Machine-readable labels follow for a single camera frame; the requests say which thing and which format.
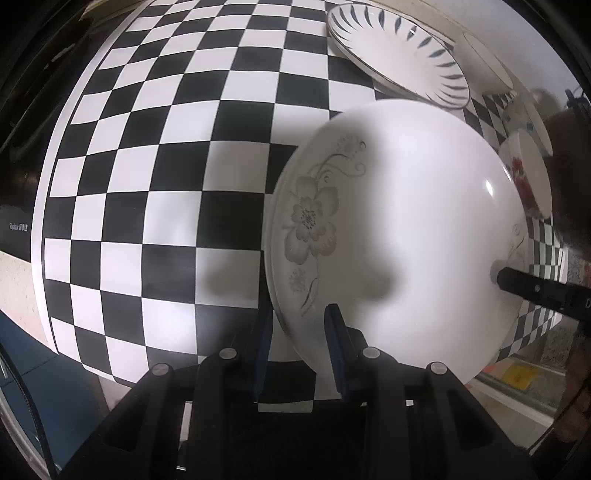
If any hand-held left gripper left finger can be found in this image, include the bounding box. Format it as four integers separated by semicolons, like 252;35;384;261
60;305;278;480

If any white plate grey flower print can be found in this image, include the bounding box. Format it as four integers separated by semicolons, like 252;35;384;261
265;98;529;401

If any blue cabinet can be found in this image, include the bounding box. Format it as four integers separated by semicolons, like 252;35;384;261
0;316;109;467

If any white plate blue leaf pattern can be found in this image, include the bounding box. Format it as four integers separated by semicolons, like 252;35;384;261
326;1;472;109

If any yellow object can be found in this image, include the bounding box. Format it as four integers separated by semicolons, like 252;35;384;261
505;364;539;391

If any person's right forearm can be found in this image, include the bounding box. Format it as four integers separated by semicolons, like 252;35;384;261
554;339;591;446

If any black white checkered tablecloth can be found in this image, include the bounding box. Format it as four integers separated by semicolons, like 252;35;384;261
28;0;568;414

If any dark brown blurry object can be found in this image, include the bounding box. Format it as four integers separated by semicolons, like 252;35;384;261
547;90;591;250

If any black cabinet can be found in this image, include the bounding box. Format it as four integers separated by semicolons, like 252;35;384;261
0;0;118;261

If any small white patterned bowl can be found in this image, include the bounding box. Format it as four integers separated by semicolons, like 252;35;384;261
504;91;551;155

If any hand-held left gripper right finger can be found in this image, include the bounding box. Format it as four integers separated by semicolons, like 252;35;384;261
323;302;537;480

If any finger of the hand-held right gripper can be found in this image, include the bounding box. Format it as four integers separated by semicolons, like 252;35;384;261
496;266;591;320

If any white bowl red flower print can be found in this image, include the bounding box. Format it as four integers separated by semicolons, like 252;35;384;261
498;128;553;219

